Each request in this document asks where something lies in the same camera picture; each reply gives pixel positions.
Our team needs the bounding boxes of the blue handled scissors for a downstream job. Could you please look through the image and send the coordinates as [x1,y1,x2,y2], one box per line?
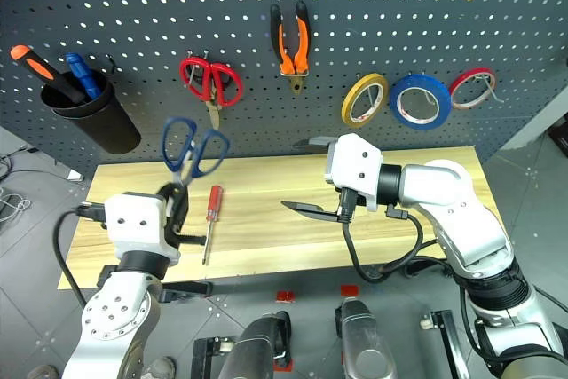
[160,116,232,190]

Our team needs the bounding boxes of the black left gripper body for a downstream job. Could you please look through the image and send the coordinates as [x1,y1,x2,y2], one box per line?
[165,194,208,250]

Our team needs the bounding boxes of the red tape roll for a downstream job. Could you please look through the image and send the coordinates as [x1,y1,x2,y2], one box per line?
[448,67,498,112]

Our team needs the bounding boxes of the red handled screwdriver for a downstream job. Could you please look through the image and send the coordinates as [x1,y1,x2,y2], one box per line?
[201,184,225,267]

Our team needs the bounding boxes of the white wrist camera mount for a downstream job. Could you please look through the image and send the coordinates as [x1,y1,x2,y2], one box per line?
[103,191,183,265]
[324,132,384,213]

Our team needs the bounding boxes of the grey shoe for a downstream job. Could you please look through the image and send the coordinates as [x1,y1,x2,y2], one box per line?
[141,355,177,379]
[26,364,61,379]

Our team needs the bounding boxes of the grey rounded shape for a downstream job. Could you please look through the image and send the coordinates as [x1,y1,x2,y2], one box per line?
[334,298,401,379]

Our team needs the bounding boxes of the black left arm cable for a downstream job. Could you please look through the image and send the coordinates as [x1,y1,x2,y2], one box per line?
[52,201,108,310]

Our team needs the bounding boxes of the orange black pliers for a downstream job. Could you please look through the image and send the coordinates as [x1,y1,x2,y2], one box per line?
[269,0,312,97]

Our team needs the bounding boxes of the metal pegboard hook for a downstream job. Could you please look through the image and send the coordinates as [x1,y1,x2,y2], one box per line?
[409,69,439,107]
[471,72,505,105]

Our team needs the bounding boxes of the red handled scissors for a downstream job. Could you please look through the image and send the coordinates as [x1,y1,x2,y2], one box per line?
[178,55,245,130]

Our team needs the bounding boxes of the blue tape roll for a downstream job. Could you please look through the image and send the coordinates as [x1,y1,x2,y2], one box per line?
[389,73,454,132]

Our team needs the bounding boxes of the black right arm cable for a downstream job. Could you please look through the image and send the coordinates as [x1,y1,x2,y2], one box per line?
[340,202,454,284]

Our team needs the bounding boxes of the black table clamp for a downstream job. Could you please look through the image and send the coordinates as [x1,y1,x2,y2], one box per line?
[158,280,214,305]

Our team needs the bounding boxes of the orange black handled screwdriver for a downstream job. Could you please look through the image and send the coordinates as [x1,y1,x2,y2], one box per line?
[10,44,90,105]

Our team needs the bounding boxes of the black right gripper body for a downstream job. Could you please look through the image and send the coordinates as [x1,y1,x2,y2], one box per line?
[335,187,357,225]

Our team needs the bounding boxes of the dark box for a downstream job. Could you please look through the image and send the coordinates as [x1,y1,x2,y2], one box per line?
[547,115,568,154]

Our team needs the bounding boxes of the dark rounded shape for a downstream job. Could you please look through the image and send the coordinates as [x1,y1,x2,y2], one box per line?
[216,310,295,379]

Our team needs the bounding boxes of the white floor cable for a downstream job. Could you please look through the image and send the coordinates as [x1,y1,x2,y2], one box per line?
[0,192,33,221]

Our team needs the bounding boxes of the black metal frame with caster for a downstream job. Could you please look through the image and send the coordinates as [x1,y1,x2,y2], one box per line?
[418,309,468,379]
[191,336,237,379]

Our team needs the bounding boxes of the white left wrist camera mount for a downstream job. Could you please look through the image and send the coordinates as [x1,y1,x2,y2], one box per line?
[103,191,183,265]

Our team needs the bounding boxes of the yellow tape roll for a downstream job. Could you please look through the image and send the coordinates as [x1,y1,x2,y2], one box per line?
[340,72,391,129]

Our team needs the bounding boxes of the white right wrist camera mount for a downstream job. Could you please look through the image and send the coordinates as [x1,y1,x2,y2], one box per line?
[324,132,384,213]

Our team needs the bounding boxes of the blue handled screwdriver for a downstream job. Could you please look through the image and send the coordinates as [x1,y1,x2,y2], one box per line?
[65,52,103,100]

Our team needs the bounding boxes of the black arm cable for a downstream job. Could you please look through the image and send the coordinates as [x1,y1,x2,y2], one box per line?
[340,202,454,284]
[52,201,108,310]

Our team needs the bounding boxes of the black cup holder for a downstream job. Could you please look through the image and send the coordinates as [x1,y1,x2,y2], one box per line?
[39,70,143,155]

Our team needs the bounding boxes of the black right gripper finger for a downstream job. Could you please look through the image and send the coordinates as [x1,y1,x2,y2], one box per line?
[292,135,332,153]
[280,200,340,224]

